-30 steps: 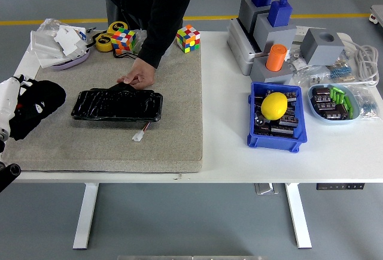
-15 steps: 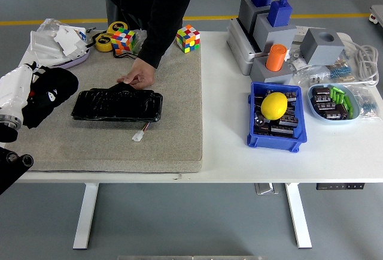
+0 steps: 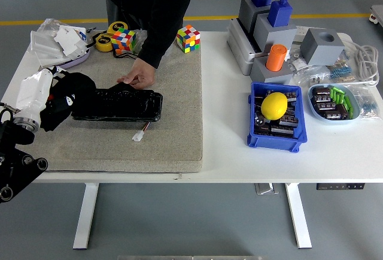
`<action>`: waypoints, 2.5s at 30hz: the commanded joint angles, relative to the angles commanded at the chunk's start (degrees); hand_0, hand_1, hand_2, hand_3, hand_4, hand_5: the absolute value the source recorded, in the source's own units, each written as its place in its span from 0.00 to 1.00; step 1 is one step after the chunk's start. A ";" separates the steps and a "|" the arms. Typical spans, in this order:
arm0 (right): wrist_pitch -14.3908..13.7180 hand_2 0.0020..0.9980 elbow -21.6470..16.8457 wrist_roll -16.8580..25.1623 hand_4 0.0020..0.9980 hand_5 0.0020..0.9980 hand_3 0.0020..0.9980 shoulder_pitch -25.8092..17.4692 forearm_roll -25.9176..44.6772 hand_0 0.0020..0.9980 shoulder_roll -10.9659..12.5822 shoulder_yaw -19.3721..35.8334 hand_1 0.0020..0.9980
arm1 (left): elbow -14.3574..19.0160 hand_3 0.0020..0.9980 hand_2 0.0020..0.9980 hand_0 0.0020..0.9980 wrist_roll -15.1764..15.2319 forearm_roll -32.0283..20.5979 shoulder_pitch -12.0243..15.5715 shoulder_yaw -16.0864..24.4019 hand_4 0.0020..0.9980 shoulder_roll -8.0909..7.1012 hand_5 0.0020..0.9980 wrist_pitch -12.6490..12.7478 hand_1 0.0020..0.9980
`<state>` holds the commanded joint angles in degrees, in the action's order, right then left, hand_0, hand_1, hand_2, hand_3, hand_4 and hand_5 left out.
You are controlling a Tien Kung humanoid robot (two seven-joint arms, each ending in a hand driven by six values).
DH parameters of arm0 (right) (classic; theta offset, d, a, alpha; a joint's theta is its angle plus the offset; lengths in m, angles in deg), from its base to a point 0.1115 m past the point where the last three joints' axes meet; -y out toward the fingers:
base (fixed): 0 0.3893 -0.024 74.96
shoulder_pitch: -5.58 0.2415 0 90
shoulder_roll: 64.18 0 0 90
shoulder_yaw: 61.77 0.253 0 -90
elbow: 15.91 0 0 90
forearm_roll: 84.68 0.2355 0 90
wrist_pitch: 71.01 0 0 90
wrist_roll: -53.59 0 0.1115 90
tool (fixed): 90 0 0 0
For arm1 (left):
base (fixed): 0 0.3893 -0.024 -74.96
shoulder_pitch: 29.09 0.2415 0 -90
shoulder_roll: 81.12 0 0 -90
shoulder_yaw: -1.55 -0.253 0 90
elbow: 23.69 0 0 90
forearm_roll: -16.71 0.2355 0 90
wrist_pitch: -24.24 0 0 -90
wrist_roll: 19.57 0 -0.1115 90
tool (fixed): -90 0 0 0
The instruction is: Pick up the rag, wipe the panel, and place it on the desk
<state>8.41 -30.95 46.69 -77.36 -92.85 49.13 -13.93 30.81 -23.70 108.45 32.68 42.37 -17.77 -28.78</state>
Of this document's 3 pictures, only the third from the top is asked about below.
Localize person's left hand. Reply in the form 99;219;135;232
116;58;156;90

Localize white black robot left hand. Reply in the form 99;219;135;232
14;65;75;120

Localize black rag with red tag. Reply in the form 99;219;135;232
39;72;98;132

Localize black table control panel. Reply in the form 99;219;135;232
316;183;366;191

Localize colourful Rubik's cube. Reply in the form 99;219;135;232
112;29;138;55

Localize white plastic case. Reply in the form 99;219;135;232
26;31;65;68

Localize purple tray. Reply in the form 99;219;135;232
58;49;90;69

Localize white-framed Rubik's cube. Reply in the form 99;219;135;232
176;25;202;54

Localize white card pieces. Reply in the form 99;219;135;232
54;25;87;58

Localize crumpled clear plastic bag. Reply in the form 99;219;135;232
37;18;66;34

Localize grey-brown mat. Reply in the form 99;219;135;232
5;34;203;174

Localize grey holder block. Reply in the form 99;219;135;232
250;58;294;86
238;0;272;33
253;14;297;54

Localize yellow lemon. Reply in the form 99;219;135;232
260;92;288;120

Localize orange cylinder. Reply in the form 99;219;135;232
265;43;288;72

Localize white table leg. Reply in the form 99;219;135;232
72;183;99;250
284;183;312;249

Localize blue plastic bin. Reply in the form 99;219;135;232
247;81;308;153

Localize clear bag of small parts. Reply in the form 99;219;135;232
286;49;330;89

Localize white power strip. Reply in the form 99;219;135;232
294;25;354;48

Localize light blue dish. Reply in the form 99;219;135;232
307;83;361;125

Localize grey block with round hole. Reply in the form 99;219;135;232
300;28;345;66

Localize bag of blue resistors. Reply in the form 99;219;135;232
348;84;382;122
327;58;357;83

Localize white cart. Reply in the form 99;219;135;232
368;4;383;30

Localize black strap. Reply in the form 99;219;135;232
113;50;138;61

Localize white connector with wires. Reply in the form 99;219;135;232
131;122;150;143

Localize light grey enclosure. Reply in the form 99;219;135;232
226;17;270;77

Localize metal bracket under table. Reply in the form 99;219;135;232
254;183;279;195

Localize white power cable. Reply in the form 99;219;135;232
341;40;380;87

